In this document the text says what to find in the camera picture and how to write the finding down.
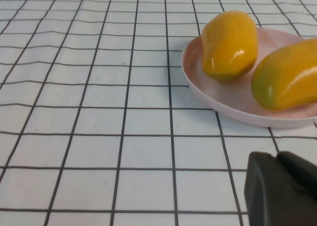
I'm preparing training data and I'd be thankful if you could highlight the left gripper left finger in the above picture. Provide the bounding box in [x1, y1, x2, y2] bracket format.
[244, 151, 317, 226]

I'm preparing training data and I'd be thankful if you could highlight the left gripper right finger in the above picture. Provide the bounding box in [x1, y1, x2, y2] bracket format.
[275, 150, 317, 204]

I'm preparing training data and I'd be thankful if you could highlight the orange mango with green tip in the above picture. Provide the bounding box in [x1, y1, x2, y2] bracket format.
[250, 37, 317, 112]

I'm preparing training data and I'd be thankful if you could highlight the orange yellow mango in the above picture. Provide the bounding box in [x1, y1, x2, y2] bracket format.
[201, 10, 260, 83]

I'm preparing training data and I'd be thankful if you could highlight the pink round plate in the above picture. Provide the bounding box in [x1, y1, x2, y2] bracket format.
[180, 26, 317, 129]

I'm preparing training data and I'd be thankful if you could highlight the white grid tablecloth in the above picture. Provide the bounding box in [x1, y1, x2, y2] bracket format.
[0, 0, 317, 226]

